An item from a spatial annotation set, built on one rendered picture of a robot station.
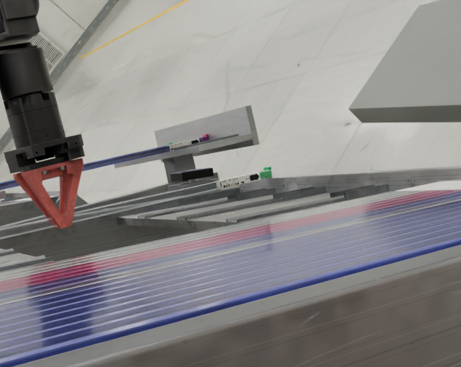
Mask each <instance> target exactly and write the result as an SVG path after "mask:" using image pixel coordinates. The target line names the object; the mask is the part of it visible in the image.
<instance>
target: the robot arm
mask: <svg viewBox="0 0 461 367"><path fill-rule="evenodd" d="M38 12H39V0H0V91H1V96H2V99H3V100H5V101H4V107H5V110H6V113H7V118H8V121H9V126H10V129H11V132H12V137H13V140H14V143H15V148H16V149H15V150H11V151H7V152H4V156H5V159H6V162H7V164H8V167H9V171H10V173H15V174H13V177H14V179H15V180H16V181H17V183H18V184H19V185H20V186H21V188H22V189H23V190H24V191H25V192H26V194H27V195H28V196H29V197H30V198H31V199H32V200H33V201H34V203H35V204H36V205H37V206H38V207H39V209H40V210H41V211H42V212H43V214H44V215H45V216H46V217H47V218H50V217H51V218H52V220H53V221H54V222H55V223H56V224H57V227H55V228H56V229H58V228H59V229H63V228H66V227H69V226H71V225H72V222H73V217H74V208H75V203H76V196H77V192H78V188H79V182H80V178H81V174H82V168H83V164H84V162H83V159H82V158H80V157H85V155H84V149H83V145H84V142H83V140H82V134H78V135H72V136H69V137H66V134H65V131H64V128H63V123H62V120H61V117H60V112H59V109H58V104H57V101H56V97H55V93H54V92H50V91H51V90H53V86H52V81H51V78H50V73H49V70H48V67H47V62H46V59H45V56H44V50H43V48H41V47H37V45H34V46H33V45H32V43H31V42H27V41H28V40H30V39H31V38H33V37H34V36H35V35H37V34H38V33H39V32H40V30H39V25H38V22H37V19H36V16H37V14H38ZM54 155H55V156H54ZM52 157H55V158H53V159H49V158H52ZM76 158H79V159H76ZM35 159H36V160H35ZM43 159H48V160H45V161H41V162H36V161H40V160H43ZM73 159H74V160H73ZM19 172H20V173H19ZM57 176H59V177H60V204H59V210H58V209H57V208H56V206H55V204H54V203H53V201H52V200H51V198H50V196H49V195H48V193H47V191H46V189H45V188H44V186H43V185H42V181H43V180H46V179H49V178H54V177H57Z"/></svg>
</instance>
